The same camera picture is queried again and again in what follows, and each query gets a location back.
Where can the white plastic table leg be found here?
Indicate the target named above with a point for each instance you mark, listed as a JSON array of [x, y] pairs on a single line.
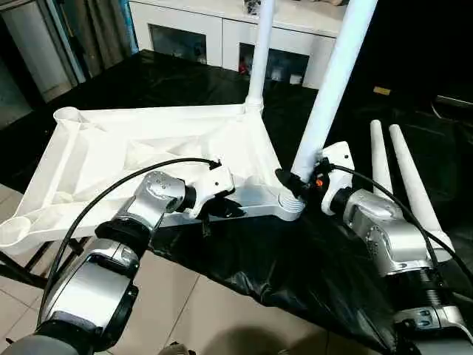
[[260, 55], [415, 177], [332, 92], [380, 159]]

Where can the white plastic table top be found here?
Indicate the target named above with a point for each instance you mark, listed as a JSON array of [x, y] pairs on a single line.
[[148, 125]]

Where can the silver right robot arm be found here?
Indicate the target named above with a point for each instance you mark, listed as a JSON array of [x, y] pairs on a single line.
[[395, 236]]

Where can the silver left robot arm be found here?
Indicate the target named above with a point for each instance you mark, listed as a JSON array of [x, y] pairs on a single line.
[[155, 199]]

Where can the black table mat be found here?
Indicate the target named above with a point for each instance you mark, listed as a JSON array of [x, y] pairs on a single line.
[[277, 259]]

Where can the small yellow tag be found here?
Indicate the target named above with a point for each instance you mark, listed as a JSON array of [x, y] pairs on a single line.
[[382, 90]]

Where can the black long bar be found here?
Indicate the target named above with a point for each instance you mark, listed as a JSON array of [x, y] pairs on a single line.
[[456, 101]]

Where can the white glass-door cabinet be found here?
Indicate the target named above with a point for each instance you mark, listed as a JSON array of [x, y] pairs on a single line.
[[221, 26]]

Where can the grey curtain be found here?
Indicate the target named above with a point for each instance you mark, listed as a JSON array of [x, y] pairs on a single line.
[[55, 37]]

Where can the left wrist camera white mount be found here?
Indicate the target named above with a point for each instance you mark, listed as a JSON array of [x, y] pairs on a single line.
[[218, 181]]

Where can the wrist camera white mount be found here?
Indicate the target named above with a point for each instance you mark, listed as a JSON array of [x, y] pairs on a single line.
[[218, 181], [340, 162]]

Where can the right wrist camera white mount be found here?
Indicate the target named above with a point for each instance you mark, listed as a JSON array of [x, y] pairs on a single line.
[[340, 162]]

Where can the black folding table frame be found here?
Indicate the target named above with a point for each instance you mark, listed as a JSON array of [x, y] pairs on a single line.
[[22, 277]]

